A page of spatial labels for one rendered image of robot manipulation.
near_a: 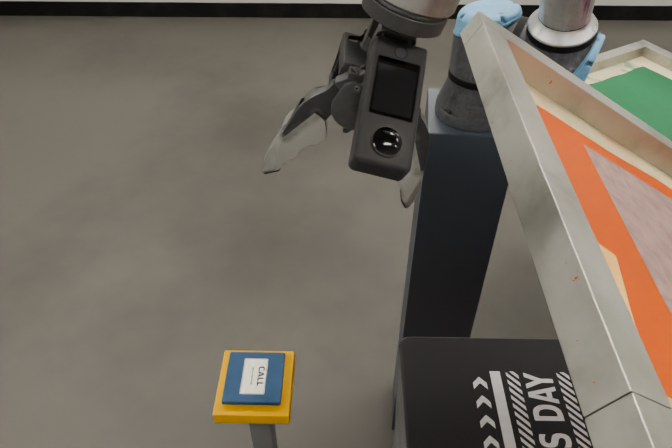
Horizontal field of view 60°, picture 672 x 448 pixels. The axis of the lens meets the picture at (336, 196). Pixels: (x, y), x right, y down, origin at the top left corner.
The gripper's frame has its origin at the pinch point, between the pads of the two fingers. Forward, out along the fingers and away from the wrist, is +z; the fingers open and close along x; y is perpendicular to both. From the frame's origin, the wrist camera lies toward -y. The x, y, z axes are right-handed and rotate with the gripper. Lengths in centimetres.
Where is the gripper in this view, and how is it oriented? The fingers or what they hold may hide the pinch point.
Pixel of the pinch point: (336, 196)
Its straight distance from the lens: 58.5
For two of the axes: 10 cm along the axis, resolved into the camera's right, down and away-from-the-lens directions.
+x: -9.6, -2.3, -1.8
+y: 0.2, -6.5, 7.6
